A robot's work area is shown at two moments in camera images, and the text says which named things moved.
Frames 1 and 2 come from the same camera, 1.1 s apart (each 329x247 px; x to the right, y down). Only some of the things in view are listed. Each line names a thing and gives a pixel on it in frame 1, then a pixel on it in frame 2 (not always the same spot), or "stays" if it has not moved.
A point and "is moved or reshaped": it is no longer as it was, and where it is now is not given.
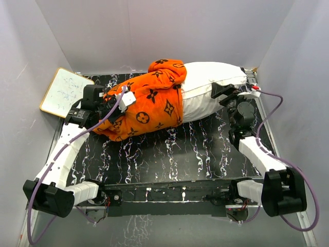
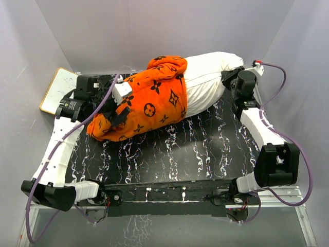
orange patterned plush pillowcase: [159, 105] is moved or reshaped
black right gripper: [218, 90] → [228, 75]
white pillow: [196, 100] is moved or reshaped
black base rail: [172, 198] stays
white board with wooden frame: [66, 88] stays
